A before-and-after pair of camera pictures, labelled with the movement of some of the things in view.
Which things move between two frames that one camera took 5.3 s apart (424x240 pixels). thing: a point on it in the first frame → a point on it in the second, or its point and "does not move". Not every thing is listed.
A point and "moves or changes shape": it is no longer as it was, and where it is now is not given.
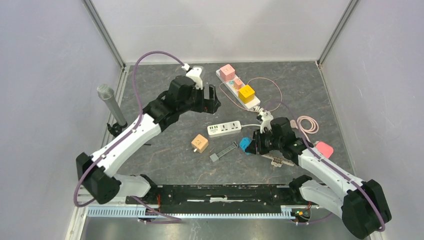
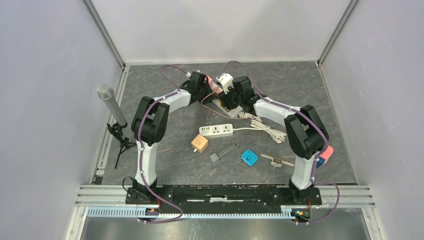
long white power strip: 229,84 moves or changes shape
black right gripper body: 268,142 → 231,98
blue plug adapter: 244,143 → 249,157
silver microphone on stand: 106,92 does not move
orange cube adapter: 200,143 does not move
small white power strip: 224,129 moves or changes shape
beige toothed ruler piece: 278,162 does not move
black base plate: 220,199 does not move
